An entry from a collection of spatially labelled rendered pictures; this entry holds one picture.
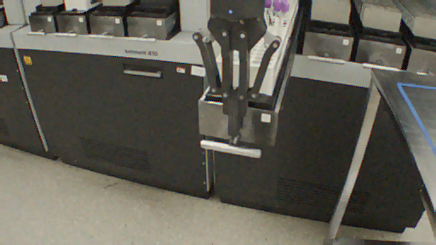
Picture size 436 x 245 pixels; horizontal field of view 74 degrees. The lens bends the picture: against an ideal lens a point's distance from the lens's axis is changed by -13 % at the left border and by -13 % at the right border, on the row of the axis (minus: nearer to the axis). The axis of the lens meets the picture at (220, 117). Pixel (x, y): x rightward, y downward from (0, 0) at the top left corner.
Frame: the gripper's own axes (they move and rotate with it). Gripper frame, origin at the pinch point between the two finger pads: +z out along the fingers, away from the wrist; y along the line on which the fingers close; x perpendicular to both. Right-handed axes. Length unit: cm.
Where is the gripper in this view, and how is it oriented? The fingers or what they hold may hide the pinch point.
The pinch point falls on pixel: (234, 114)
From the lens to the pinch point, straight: 53.5
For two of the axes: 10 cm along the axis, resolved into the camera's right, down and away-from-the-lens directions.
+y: -9.6, -1.5, 2.4
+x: -2.8, 5.2, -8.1
